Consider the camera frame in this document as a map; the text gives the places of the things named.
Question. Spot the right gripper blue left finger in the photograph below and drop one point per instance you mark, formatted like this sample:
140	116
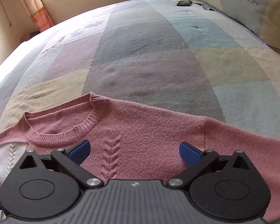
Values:
69	161

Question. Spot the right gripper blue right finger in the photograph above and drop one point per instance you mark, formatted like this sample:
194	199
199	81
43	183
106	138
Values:
198	162

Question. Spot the pink and white knit sweater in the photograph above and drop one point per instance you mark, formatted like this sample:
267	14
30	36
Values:
134	141

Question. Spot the pastel patchwork bed sheet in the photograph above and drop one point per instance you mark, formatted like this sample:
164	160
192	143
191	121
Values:
184	59

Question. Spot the small dark remote on bed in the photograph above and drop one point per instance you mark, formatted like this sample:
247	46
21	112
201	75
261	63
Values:
184	3

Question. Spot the left orange plaid curtain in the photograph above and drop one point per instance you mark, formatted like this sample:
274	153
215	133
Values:
38	14

